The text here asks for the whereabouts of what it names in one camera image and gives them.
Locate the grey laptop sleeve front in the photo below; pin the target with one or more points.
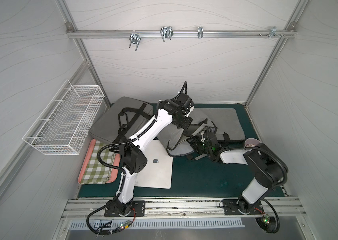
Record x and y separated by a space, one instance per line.
175 140

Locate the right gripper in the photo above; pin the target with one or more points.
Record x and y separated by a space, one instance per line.
199 144

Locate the metal hook clamp left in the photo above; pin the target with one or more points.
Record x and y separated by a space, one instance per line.
135 39

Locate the green table mat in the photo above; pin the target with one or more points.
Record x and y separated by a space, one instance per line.
201 178

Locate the metal hook clamp middle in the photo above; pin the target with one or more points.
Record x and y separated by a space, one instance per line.
166 33

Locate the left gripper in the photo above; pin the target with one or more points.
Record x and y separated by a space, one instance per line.
191 130

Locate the silver laptop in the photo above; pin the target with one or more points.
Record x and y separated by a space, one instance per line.
158 171

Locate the grey laptop sleeve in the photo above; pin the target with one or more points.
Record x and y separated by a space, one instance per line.
227 122
175 140

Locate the metal hook small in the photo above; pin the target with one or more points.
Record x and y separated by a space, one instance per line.
200 32

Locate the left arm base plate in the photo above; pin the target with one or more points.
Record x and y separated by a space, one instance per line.
137 208

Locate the grey laptop bag with strap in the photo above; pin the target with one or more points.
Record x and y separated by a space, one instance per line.
122 120

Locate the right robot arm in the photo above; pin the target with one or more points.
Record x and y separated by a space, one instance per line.
268 170

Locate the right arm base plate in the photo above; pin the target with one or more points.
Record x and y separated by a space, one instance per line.
230 207

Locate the green checkered cloth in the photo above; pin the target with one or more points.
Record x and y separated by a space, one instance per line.
97 168

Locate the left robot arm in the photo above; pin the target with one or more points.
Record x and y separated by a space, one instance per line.
133 159

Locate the metal hook clamp right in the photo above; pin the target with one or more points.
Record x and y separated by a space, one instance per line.
272 34

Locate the pink bowl with snacks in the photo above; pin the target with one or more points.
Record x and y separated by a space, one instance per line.
251 142

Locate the white wire basket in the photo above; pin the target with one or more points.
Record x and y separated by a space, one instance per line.
62 127

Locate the grey laptop sleeve back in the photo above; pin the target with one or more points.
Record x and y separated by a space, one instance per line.
227 122

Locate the aluminium crossbar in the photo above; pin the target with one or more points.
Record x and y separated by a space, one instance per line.
177 34

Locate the metal hook clamp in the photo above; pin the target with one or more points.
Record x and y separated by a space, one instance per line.
166 33
272 34
135 39

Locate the aluminium front rail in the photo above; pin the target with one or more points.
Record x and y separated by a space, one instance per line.
177 208

